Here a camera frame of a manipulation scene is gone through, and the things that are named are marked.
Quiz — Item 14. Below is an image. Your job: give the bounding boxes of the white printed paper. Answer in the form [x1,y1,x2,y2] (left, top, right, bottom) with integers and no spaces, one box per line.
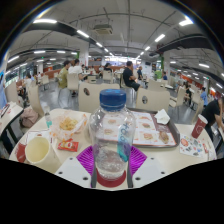
[26,129,52,145]

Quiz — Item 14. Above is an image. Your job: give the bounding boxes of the ceiling air conditioner unit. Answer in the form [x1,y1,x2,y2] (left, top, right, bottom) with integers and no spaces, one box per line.
[92,23,114,36]

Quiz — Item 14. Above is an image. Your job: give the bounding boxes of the beige chair with round hole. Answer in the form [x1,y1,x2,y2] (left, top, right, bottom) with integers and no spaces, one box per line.
[135,86,171,113]
[77,82,121,113]

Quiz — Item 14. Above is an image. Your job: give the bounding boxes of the ceiling lights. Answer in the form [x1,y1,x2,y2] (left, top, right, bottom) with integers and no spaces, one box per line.
[5,17,224,90]

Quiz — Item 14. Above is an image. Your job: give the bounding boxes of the clear blue-capped water bottle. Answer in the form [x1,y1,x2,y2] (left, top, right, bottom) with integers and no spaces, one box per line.
[87,88,137,181]

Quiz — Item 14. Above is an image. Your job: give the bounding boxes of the pink backpack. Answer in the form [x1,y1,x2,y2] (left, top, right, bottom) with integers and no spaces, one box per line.
[20,106,40,129]

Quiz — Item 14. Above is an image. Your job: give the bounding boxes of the red paper cup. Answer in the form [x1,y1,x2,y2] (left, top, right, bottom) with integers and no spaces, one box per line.
[191,113,209,140]

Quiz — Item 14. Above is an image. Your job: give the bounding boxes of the small clear teal bottle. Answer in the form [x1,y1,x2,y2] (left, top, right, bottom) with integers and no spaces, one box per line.
[42,105,54,130]

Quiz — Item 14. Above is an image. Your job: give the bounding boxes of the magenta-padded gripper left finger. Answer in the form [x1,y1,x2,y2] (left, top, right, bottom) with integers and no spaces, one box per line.
[54,145,98,188]

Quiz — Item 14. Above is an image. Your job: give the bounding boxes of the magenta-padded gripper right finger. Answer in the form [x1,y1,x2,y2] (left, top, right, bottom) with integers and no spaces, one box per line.
[126,145,169,189]

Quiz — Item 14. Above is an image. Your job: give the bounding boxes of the dark food tray with liner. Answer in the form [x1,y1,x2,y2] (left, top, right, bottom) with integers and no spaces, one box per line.
[127,106,181,149]

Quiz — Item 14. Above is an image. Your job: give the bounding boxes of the person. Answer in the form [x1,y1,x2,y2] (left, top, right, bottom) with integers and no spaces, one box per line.
[199,86,209,107]
[57,60,72,90]
[201,96,224,142]
[67,58,84,82]
[122,60,142,92]

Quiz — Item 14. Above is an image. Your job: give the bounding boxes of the beige black-edged table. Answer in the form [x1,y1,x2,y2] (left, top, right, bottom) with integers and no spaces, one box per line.
[0,101,25,135]

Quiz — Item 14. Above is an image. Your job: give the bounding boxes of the red ketchup packet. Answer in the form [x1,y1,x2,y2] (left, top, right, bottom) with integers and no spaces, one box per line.
[57,137,80,153]

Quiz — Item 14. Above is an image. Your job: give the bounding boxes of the white crumpled napkin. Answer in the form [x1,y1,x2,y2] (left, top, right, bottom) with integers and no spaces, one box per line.
[153,108,171,126]

